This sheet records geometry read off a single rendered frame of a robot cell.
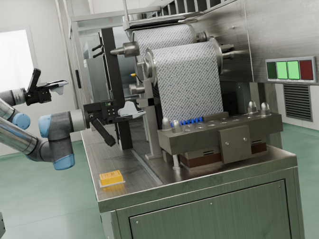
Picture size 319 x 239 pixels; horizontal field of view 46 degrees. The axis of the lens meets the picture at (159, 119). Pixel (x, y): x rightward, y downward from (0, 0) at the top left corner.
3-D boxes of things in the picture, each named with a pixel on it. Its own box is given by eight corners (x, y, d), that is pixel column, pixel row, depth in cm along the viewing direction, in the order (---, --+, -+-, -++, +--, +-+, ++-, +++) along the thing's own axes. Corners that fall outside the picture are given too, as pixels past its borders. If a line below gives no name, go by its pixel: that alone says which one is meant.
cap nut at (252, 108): (246, 112, 142) (244, 100, 141) (254, 111, 142) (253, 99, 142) (250, 114, 138) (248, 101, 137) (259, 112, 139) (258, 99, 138)
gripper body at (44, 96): (50, 97, 186) (24, 103, 181) (46, 80, 183) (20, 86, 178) (53, 100, 179) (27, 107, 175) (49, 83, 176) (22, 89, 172)
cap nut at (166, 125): (161, 129, 135) (159, 117, 134) (170, 127, 135) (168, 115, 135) (163, 131, 131) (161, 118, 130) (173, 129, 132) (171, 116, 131)
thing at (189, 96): (164, 129, 140) (157, 79, 138) (223, 117, 145) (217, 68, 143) (165, 129, 140) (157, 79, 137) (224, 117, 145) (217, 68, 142)
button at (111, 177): (100, 180, 130) (98, 174, 130) (120, 176, 132) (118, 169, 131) (102, 186, 123) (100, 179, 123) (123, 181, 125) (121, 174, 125)
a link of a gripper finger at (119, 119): (132, 114, 130) (107, 119, 130) (133, 119, 131) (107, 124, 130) (132, 113, 135) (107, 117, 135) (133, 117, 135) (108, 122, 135)
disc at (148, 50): (149, 86, 151) (143, 49, 148) (150, 86, 151) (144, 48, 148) (158, 87, 136) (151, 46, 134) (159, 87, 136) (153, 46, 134)
